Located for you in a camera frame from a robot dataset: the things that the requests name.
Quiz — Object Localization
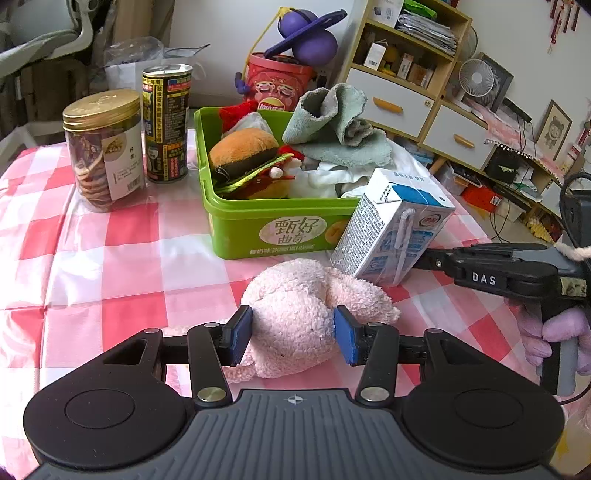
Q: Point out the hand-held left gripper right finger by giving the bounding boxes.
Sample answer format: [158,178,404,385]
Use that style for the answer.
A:
[333,305,481,407]

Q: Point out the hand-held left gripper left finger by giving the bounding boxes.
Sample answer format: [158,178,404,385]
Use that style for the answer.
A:
[102,305,254,409]

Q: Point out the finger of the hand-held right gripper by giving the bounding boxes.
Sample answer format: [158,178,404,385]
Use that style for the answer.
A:
[414,247,459,274]

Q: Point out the pink plush toy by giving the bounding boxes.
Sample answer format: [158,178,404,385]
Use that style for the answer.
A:
[164,258,402,384]

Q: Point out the blue white milk carton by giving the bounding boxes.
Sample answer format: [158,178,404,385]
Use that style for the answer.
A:
[331,167,457,287]

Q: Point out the green plastic box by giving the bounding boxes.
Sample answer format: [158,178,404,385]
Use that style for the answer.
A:
[193,106,375,261]

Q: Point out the white cloth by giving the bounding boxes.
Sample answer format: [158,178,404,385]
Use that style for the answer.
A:
[288,138,428,199]

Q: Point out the grey-green towel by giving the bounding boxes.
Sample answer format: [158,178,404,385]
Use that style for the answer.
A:
[281,83,393,168]

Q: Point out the burger plush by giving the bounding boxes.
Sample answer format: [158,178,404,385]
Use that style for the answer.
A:
[208,127,293,200]

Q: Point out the red santa plush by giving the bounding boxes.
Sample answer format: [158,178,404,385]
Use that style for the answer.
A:
[218,100,306,178]

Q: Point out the person's right hand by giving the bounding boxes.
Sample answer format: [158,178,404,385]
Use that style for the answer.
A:
[516,307,591,376]

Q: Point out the red cardboard box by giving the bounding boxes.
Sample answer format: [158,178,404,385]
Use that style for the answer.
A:
[462,182,502,208]

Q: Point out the blue-lidded storage box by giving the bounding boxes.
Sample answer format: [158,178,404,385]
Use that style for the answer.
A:
[402,138,439,169]

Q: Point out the black box with white print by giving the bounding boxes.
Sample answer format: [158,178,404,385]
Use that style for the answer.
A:
[485,148,520,183]

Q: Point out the pink cloth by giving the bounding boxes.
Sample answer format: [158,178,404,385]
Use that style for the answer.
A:
[475,99,541,158]

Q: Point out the wooden white drawer cabinet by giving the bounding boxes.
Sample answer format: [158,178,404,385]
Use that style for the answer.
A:
[342,0,490,174]

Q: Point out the pink checkered tablecloth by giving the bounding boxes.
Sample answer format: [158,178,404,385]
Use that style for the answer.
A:
[0,129,591,480]

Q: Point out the white desk fan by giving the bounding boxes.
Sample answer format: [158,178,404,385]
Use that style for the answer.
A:
[455,58,495,112]

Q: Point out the brown small box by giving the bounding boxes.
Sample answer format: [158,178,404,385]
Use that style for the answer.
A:
[409,62,437,88]

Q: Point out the white small box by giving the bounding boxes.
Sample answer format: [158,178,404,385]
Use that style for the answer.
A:
[364,41,387,70]

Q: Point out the gold-lidded cookie jar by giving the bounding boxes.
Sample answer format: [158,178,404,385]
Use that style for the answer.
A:
[62,90,147,213]

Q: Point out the tall black yellow can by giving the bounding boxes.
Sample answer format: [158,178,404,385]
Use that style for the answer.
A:
[141,64,194,184]

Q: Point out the stack of papers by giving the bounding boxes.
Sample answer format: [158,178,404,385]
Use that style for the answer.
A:
[397,9,458,56]

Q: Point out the red snack bucket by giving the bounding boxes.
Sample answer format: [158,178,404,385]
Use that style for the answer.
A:
[242,52,319,114]

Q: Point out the purple bouncing ball toy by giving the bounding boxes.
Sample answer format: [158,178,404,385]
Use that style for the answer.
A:
[264,7,348,65]

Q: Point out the red wind chime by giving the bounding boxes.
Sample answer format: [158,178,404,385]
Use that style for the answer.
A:
[549,0,583,51]

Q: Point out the white paper bag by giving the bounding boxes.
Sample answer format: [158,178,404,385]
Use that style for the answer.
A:
[104,37,211,93]

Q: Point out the white office chair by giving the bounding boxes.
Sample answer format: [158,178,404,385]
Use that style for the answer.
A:
[0,0,93,61]

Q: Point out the bear picture frame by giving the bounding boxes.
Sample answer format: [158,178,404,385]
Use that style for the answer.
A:
[536,99,573,160]

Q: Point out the dark picture frame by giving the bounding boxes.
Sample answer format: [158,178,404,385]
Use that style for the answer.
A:
[478,52,514,112]

